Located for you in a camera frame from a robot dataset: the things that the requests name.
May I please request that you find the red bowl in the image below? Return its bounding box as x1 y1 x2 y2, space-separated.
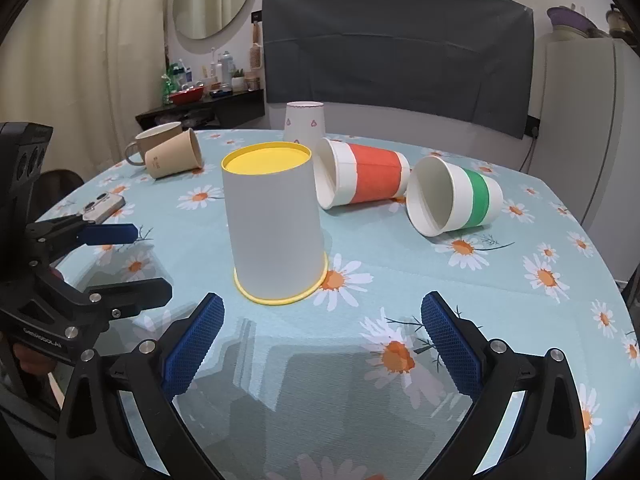
168 85 206 106

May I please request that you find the black power cable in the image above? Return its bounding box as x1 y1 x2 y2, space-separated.
519 129 542 173

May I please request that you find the white cup with yellow rim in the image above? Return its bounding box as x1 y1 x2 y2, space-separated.
221 142 330 307

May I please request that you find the dark chair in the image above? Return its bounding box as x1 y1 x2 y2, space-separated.
39 168 84 202

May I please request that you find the cream curtain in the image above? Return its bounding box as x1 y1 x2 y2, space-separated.
0 0 172 183

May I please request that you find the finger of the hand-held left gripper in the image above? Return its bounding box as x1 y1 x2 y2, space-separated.
26 214 139 262
86 277 174 322

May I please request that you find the white refrigerator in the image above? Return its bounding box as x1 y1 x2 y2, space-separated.
542 37 640 282

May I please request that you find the red band paper cup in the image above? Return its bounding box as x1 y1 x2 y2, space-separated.
313 137 411 211

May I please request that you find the dark wooden shelf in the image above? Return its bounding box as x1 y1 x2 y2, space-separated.
135 88 265 131

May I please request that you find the white smartphone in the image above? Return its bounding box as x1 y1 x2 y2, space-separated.
82 192 126 224

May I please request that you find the white cup with pink print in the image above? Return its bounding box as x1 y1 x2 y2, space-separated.
283 101 325 144

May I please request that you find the dark grey cloth cover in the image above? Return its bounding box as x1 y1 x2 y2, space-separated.
261 0 535 139

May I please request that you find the green plastic bottle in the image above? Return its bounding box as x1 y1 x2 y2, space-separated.
162 62 184 106

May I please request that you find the beige ceramic mug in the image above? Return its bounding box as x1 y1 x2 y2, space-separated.
124 121 184 167

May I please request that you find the green band paper cup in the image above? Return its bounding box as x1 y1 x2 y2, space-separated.
405 155 503 238

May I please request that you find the wooden hairbrush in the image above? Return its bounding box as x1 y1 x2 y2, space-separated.
249 22 264 69

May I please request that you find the brown paper cup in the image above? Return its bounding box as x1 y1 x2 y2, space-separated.
144 129 204 180

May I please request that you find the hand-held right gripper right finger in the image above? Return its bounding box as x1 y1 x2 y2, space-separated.
421 291 587 480

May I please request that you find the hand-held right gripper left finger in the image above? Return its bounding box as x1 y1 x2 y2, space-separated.
55 292 226 480

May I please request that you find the purple basin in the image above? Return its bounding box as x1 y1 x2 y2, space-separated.
546 5 594 31

